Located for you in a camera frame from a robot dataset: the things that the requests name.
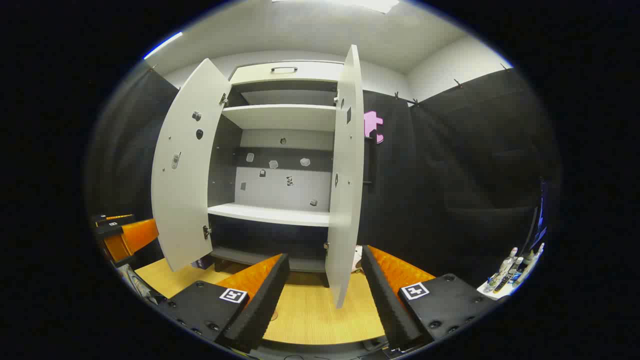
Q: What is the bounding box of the white cabinet shelf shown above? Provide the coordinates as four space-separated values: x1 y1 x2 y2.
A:
207 202 331 227
221 104 337 132

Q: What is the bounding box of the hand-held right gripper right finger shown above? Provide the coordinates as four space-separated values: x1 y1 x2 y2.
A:
360 244 499 352

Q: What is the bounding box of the grey printed packet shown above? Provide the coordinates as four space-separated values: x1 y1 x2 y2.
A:
117 262 168 307

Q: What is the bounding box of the grey and white cabinet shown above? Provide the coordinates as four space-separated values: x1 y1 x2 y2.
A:
206 60 347 288

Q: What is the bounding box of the white cabinet door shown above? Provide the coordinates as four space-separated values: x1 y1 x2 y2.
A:
325 44 365 309
151 58 233 272

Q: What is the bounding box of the ceiling light panel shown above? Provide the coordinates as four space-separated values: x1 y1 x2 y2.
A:
272 0 401 14

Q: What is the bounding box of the black backdrop cloth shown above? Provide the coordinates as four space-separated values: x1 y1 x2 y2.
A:
85 65 561 296

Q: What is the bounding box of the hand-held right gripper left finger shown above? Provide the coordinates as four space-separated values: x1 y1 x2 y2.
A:
157 253 291 355

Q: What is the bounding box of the white tray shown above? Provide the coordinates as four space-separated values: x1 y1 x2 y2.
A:
476 260 543 302

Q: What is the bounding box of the white cabinet drawer front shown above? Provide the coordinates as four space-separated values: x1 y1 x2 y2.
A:
229 61 346 85

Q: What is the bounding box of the small slim bottle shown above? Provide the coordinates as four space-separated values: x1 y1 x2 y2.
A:
520 243 546 283
492 247 518 293
500 256 525 291

